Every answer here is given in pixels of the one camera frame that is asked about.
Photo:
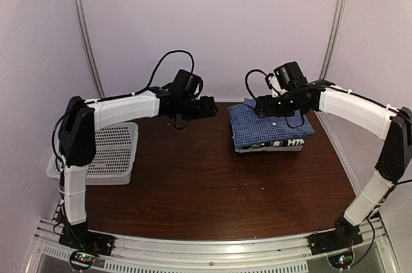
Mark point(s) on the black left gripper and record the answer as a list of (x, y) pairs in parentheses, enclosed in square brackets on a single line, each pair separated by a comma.
[(208, 109)]

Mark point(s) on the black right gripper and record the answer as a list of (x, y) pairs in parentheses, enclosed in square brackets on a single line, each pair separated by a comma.
[(264, 103)]

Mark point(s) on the black white plaid shirt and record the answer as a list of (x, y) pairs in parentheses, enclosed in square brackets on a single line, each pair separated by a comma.
[(298, 142)]

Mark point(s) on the blue checked shirt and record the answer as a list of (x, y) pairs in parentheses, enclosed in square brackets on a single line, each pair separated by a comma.
[(248, 128)]

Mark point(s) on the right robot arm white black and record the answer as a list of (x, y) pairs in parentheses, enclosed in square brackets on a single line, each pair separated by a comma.
[(388, 124)]

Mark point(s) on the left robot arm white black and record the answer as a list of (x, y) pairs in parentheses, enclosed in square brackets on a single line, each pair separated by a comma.
[(83, 118)]

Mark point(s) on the white perforated plastic basket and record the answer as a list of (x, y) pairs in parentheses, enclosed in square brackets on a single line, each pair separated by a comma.
[(115, 156)]

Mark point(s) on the right small circuit board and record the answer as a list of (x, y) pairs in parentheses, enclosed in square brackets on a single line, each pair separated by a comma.
[(341, 261)]

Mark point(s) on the small circuit board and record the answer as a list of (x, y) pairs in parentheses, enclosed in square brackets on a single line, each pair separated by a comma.
[(341, 261), (81, 260)]

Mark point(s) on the left small circuit board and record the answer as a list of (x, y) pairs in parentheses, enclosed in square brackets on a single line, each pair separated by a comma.
[(81, 260)]

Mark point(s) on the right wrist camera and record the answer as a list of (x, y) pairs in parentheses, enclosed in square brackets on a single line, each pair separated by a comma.
[(287, 77)]

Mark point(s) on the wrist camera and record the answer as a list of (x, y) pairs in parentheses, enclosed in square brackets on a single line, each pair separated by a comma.
[(287, 77), (186, 84)]

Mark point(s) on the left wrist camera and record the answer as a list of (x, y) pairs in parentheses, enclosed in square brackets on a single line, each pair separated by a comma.
[(186, 84)]

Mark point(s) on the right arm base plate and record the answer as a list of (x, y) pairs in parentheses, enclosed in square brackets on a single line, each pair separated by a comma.
[(332, 240)]

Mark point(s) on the right aluminium frame post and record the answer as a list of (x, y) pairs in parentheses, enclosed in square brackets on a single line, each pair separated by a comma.
[(338, 15)]

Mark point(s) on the aluminium frame post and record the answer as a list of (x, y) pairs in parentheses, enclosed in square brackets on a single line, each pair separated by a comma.
[(87, 47), (338, 15)]

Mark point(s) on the front aluminium rail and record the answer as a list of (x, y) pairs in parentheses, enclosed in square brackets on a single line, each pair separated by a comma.
[(281, 254)]

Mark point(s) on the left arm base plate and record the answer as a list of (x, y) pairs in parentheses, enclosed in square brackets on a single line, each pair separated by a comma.
[(87, 241)]

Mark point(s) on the left aluminium frame post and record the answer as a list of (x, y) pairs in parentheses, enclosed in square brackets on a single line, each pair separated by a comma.
[(87, 47)]

